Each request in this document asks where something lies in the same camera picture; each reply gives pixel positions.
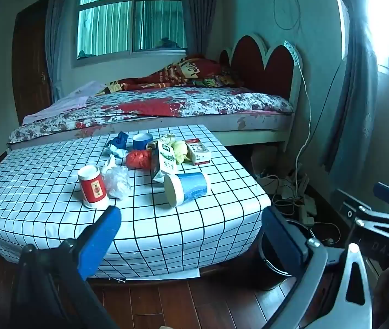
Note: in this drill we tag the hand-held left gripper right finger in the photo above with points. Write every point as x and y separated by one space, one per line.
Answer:
283 246

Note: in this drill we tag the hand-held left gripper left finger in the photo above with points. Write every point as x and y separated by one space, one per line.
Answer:
101 241

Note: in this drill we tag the black bin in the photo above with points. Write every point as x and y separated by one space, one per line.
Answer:
273 277

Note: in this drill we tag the red and white cup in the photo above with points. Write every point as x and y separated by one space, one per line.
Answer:
93 188

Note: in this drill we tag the clear plastic bag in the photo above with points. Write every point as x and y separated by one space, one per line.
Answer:
117 181

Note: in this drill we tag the red plastic bag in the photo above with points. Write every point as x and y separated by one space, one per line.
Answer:
138 159

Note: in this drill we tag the white paper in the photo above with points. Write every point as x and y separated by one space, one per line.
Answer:
113 150

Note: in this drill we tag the white milk carton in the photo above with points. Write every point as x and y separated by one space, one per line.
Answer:
163 161

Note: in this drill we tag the blue wrapper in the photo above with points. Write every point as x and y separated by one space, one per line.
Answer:
119 139

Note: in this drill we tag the blue and white paper cup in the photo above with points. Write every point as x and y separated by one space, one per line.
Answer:
191 186

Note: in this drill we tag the blue round container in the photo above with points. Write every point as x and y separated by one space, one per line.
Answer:
141 143

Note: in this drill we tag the yellow wrapper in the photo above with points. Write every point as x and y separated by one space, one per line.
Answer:
180 150

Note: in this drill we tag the white tissue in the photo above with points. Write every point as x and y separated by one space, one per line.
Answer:
167 137

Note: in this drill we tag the red and white box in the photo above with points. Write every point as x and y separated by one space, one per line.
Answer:
198 152

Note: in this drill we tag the white power strip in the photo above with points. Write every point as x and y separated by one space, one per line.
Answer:
306 212

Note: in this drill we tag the white router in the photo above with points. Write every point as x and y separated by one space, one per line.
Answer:
297 185

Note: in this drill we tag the black grid white tablecloth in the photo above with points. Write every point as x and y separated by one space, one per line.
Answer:
43 195

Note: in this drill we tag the blue-grey patterned curtain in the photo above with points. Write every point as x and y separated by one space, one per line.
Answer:
355 109

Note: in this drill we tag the cardboard box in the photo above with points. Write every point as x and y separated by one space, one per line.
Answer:
263 159

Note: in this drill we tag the pink cloth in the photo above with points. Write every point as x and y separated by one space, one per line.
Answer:
67 102

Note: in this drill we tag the bed with floral sheet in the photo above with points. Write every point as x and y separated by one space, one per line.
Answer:
167 104

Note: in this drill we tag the red heart-shaped headboard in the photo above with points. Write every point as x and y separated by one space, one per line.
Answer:
263 68

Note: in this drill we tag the bright side window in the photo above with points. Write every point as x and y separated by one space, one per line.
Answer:
386 24

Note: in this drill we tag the brown wooden door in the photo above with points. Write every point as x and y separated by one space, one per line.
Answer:
30 68

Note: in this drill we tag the red printed blanket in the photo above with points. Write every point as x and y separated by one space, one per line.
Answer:
180 72

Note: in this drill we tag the grey curtain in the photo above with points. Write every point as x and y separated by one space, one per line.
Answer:
57 41
201 13

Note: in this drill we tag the large sliding window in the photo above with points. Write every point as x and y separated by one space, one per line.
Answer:
112 17

